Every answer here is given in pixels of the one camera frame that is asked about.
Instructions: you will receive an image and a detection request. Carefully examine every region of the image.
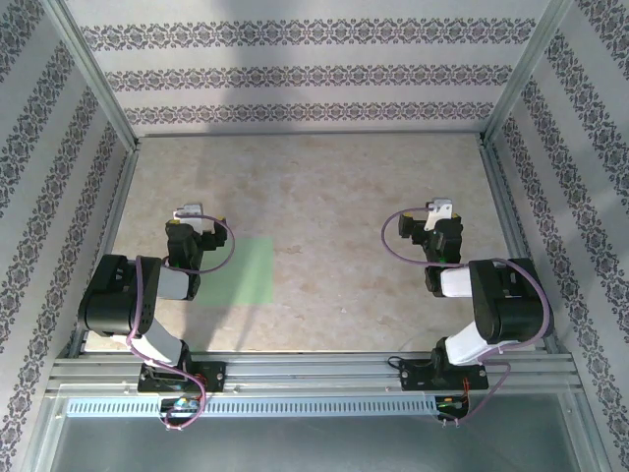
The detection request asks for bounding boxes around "light green paper sheet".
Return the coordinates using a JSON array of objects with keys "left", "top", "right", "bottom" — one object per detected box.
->
[{"left": 195, "top": 237, "right": 275, "bottom": 305}]

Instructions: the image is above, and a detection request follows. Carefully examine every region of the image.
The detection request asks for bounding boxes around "grey sheet metal tray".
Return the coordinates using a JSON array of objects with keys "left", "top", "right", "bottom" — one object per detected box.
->
[{"left": 29, "top": 392, "right": 608, "bottom": 472}]

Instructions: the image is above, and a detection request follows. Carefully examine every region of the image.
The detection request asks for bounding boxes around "small circuit board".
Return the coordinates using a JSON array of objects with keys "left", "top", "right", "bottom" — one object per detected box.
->
[
  {"left": 435, "top": 395, "right": 472, "bottom": 414},
  {"left": 159, "top": 396, "right": 203, "bottom": 415}
]

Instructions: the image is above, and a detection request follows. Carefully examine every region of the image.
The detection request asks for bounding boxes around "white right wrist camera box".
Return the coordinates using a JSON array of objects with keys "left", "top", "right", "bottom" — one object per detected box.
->
[{"left": 425, "top": 198, "right": 454, "bottom": 232}]

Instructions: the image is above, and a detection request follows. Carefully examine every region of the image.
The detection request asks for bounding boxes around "purple cable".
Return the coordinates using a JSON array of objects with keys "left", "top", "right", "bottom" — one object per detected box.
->
[
  {"left": 126, "top": 208, "right": 236, "bottom": 433},
  {"left": 382, "top": 208, "right": 555, "bottom": 428}
]

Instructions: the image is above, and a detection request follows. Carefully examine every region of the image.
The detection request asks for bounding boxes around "aluminium side frame rail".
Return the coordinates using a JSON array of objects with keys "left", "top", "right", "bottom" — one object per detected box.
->
[
  {"left": 66, "top": 142, "right": 142, "bottom": 359},
  {"left": 479, "top": 140, "right": 561, "bottom": 355}
]

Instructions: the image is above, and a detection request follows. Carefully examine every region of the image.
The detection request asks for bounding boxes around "thin aluminium frame rail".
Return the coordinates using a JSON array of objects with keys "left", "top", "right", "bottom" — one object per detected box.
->
[{"left": 137, "top": 129, "right": 486, "bottom": 140}]

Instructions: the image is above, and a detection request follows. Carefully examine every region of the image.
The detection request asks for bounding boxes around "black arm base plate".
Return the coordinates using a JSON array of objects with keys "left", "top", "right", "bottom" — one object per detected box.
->
[
  {"left": 137, "top": 361, "right": 228, "bottom": 394},
  {"left": 398, "top": 358, "right": 488, "bottom": 392}
]

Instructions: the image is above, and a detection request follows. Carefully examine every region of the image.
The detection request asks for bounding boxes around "aluminium frame post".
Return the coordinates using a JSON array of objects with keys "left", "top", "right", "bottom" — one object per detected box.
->
[
  {"left": 479, "top": 0, "right": 574, "bottom": 144},
  {"left": 41, "top": 0, "right": 142, "bottom": 151}
]

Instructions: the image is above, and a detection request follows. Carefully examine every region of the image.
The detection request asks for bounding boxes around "wide aluminium mounting rail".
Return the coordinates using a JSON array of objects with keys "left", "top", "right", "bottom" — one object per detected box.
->
[{"left": 46, "top": 349, "right": 584, "bottom": 395}]

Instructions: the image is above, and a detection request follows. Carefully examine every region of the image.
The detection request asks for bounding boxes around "grey slotted cable duct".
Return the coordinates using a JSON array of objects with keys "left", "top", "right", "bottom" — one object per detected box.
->
[{"left": 65, "top": 396, "right": 439, "bottom": 419}]

